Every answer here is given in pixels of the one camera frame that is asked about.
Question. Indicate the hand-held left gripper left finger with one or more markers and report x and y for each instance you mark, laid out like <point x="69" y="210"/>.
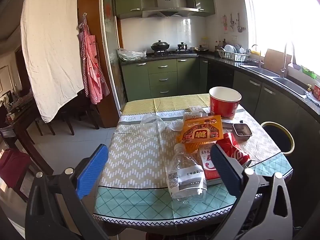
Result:
<point x="92" y="170"/>

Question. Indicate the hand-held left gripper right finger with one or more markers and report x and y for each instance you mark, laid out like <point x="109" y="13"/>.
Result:
<point x="225" y="170"/>

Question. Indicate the clear plastic bottle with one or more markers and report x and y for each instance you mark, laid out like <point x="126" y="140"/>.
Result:
<point x="185" y="175"/>

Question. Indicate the yellow-rimmed black bin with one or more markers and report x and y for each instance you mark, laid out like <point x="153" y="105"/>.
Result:
<point x="277" y="136"/>

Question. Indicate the white red milk carton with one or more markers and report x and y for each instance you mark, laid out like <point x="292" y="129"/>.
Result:
<point x="207" y="162"/>

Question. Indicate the crushed red can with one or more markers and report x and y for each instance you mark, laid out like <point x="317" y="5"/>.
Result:
<point x="235" y="150"/>

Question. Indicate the small dark tray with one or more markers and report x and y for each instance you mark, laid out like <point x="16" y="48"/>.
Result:
<point x="242" y="132"/>

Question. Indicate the orange snack packet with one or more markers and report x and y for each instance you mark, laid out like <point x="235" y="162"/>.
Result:
<point x="200" y="133"/>

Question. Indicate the round table with patterned cloth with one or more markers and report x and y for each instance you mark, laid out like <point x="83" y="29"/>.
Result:
<point x="135" y="155"/>

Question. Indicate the dark wooden chair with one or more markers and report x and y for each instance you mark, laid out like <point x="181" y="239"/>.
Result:
<point x="62" y="115"/>

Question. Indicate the red paper bucket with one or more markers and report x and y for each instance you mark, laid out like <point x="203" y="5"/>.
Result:
<point x="223" y="106"/>

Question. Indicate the white paper towel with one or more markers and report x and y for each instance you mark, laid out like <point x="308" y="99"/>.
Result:
<point x="176" y="125"/>

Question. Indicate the small white box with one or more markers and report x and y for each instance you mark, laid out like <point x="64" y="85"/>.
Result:
<point x="194" y="109"/>

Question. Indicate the clear plastic cup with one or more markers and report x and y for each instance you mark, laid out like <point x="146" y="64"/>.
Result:
<point x="152" y="127"/>

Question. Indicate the dark red cloth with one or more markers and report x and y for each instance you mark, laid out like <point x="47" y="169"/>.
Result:
<point x="13" y="167"/>

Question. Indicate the dark wooden table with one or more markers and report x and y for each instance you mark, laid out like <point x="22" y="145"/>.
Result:
<point x="22" y="120"/>

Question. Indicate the red checked apron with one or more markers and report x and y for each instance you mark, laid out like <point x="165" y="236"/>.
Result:
<point x="92" y="65"/>

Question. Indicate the steel double sink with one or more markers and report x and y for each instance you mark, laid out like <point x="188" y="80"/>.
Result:
<point x="287" y="83"/>

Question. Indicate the green base cabinets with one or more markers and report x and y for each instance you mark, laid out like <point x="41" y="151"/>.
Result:
<point x="162" y="77"/>

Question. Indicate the white dish rack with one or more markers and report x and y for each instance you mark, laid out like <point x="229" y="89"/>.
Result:
<point x="232" y="55"/>

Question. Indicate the wooden cutting board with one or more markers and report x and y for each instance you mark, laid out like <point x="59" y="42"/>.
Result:
<point x="275" y="61"/>

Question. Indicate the short steel faucet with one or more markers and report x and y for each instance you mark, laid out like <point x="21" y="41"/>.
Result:
<point x="259" y="55"/>

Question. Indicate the clear plastic bag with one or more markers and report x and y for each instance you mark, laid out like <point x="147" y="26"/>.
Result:
<point x="130" y="55"/>

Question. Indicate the tall steel faucet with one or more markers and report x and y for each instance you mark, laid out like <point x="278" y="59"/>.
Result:
<point x="285" y="60"/>

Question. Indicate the gas stove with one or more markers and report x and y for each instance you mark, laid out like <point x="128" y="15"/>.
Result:
<point x="175" y="53"/>

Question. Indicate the white hanging sheet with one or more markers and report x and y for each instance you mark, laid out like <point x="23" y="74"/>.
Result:
<point x="50" y="50"/>

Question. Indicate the small black pot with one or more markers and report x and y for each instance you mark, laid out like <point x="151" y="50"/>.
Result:
<point x="182" y="46"/>

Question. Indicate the black wok with lid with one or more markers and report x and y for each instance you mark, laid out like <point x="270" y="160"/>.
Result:
<point x="160" y="46"/>

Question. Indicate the hanging kitchen utensils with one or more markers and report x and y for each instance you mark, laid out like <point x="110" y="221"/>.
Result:
<point x="235" y="22"/>

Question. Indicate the steel range hood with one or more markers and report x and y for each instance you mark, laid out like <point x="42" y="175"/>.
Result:
<point x="167" y="2"/>

